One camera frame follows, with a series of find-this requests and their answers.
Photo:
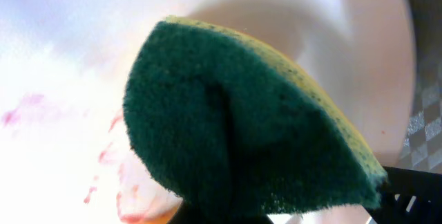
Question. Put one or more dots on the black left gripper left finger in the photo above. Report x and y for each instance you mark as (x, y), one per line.
(189, 214)

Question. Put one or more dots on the green yellow sponge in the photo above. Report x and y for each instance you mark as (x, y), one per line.
(232, 126)

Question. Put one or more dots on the pink plate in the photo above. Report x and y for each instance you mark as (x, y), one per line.
(64, 63)

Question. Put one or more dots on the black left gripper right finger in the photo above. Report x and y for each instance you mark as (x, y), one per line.
(246, 219)

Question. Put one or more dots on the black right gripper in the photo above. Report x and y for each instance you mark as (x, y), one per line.
(409, 197)

